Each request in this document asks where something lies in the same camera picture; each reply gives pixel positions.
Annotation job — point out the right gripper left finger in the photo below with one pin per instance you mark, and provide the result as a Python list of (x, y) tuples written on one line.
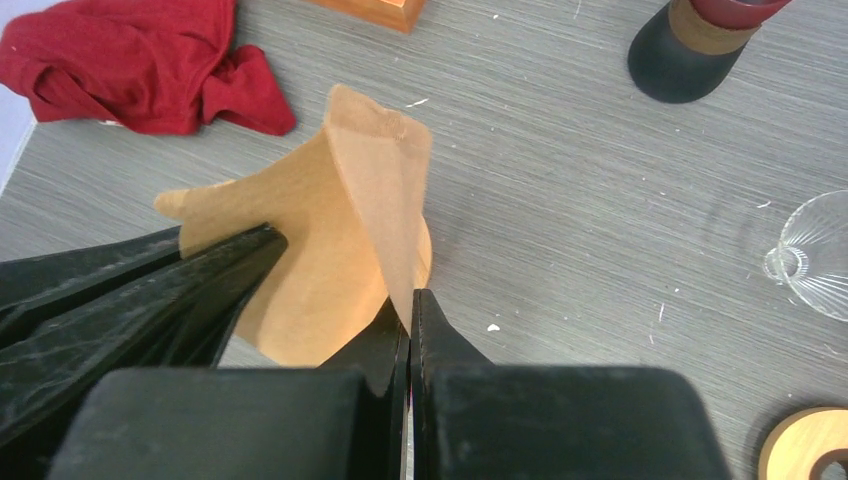
[(342, 420)]

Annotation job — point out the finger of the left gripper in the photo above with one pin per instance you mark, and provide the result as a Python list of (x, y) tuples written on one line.
[(180, 315), (36, 289)]

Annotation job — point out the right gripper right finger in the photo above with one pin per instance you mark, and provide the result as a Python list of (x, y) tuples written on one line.
[(475, 419)]

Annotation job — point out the brown paper coffee filter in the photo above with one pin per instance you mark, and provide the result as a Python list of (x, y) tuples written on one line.
[(349, 202)]

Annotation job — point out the clear glass dripper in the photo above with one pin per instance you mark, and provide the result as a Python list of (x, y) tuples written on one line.
[(810, 256)]

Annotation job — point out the red cloth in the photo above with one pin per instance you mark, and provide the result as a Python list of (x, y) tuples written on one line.
[(153, 67)]

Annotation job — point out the orange wooden compartment tray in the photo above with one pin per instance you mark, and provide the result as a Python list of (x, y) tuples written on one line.
[(398, 15)]

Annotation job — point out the red black carafe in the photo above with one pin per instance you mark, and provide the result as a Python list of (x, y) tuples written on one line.
[(687, 49)]

